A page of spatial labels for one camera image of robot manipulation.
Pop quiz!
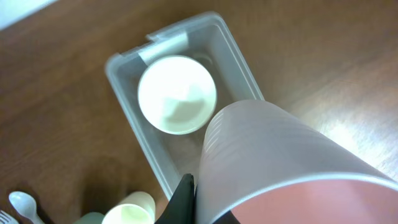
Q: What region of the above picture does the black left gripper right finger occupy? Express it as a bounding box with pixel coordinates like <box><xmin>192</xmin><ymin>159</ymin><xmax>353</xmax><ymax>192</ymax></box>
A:
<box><xmin>213</xmin><ymin>211</ymin><xmax>240</xmax><ymax>224</ymax></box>

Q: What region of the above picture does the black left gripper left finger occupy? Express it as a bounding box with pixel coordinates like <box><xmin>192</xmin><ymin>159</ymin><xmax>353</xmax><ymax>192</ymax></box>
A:
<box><xmin>155</xmin><ymin>174</ymin><xmax>195</xmax><ymax>224</ymax></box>

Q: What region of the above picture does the cream plastic cup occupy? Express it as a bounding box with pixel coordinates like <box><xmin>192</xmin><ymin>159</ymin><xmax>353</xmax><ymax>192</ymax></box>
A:
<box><xmin>102</xmin><ymin>191</ymin><xmax>155</xmax><ymax>224</ymax></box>

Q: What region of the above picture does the pink plastic cup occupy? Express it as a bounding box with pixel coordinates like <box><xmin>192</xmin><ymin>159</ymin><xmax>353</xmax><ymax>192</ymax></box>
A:
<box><xmin>195</xmin><ymin>100</ymin><xmax>397</xmax><ymax>223</ymax></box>

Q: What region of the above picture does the green plastic cup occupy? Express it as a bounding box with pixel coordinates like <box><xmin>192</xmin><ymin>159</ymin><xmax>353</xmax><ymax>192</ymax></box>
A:
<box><xmin>73</xmin><ymin>212</ymin><xmax>104</xmax><ymax>224</ymax></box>

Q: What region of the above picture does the white plastic bowl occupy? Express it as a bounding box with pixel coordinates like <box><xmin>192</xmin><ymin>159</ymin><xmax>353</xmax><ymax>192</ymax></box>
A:
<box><xmin>137</xmin><ymin>55</ymin><xmax>217</xmax><ymax>135</ymax></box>

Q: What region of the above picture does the white plastic spoon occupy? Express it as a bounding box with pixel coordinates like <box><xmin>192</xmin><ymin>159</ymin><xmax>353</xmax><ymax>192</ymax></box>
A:
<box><xmin>9</xmin><ymin>191</ymin><xmax>45</xmax><ymax>224</ymax></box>

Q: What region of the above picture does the white plastic fork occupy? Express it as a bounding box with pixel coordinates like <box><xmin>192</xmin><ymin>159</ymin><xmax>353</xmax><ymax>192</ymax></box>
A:
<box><xmin>0</xmin><ymin>210</ymin><xmax>19</xmax><ymax>224</ymax></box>

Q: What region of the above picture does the clear plastic container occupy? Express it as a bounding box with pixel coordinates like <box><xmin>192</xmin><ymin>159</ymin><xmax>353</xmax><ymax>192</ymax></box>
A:
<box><xmin>105</xmin><ymin>11</ymin><xmax>264</xmax><ymax>198</ymax></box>

